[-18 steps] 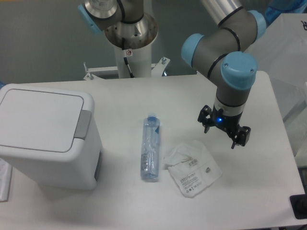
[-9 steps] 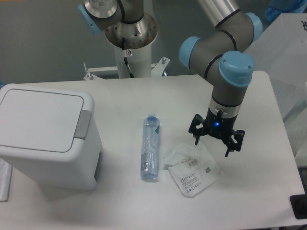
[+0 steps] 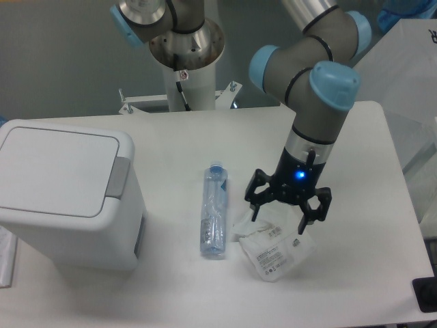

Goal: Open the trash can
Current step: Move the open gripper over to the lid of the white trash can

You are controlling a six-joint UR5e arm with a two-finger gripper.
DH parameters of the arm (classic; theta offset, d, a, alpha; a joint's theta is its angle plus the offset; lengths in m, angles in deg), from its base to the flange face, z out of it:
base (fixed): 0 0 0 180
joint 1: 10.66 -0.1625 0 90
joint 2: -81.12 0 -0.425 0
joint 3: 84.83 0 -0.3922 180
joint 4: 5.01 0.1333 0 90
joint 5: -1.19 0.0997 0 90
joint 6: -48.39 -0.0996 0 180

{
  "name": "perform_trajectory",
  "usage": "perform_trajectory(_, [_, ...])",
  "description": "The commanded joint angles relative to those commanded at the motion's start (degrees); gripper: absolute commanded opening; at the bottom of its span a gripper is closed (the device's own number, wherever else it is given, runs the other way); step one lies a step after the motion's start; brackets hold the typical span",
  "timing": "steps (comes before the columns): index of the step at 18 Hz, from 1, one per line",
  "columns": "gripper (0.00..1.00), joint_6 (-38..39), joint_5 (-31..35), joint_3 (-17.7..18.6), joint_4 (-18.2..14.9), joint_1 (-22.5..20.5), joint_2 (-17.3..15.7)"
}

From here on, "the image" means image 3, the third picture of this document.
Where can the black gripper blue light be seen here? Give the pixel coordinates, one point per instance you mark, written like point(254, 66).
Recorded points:
point(293, 182)

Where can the white push-lid trash can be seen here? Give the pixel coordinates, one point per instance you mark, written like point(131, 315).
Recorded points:
point(72, 193)

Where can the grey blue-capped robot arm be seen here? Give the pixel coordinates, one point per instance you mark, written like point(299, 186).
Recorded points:
point(312, 78)

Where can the crumpled white plastic bag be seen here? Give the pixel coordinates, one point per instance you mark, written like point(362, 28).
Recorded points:
point(272, 242)

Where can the clear plastic water bottle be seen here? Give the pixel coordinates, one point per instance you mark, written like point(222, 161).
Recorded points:
point(212, 241)

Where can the black device at table edge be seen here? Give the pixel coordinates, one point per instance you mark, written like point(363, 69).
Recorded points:
point(425, 292)

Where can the white box at right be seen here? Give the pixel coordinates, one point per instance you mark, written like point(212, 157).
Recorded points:
point(399, 73)

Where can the blue plastic cover top right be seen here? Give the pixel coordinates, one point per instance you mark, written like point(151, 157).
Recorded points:
point(394, 11)

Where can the clear plastic sheet at left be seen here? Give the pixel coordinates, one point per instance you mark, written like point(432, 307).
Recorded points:
point(9, 244)

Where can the white metal base frame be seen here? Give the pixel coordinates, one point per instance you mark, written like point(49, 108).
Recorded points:
point(222, 99)

